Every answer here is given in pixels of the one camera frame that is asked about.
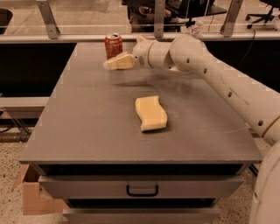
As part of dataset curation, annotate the person seated in background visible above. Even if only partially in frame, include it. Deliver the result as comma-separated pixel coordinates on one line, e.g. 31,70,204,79
122,0,179,32

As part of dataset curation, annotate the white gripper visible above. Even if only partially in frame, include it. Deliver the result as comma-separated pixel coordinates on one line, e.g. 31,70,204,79
103,36,172,70

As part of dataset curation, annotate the clear plastic bottle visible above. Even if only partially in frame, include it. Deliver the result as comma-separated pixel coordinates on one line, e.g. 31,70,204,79
190,22,203,37

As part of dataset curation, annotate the grey drawer cabinet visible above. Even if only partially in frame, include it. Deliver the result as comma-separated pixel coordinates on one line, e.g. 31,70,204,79
18,41,264,224

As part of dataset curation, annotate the yellow sponge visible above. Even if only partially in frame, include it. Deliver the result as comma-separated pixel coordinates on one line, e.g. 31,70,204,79
135,95,167,131

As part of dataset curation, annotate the black drawer handle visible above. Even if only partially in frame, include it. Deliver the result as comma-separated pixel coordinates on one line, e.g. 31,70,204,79
126,185,159,197

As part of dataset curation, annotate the metal railing frame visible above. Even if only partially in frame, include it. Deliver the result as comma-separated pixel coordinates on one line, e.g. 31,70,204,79
0,0,280,45

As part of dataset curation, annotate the red coke can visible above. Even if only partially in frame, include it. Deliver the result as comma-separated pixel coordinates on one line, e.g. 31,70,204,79
104,33,123,60

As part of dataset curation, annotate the upper grey drawer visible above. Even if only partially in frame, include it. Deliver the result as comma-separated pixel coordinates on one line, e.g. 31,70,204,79
38,175,242,200

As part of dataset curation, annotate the lower grey drawer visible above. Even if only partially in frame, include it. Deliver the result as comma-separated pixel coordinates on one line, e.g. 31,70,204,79
63,208,221,224

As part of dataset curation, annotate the black office chair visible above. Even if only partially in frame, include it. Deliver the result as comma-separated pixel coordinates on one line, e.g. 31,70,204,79
245,0,280,29

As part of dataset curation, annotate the brown cardboard box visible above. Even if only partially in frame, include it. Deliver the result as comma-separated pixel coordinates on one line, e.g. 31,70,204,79
13,164,67,215

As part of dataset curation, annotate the grey drawer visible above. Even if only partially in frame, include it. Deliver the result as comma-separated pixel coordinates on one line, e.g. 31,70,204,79
63,208,221,224
38,175,242,200

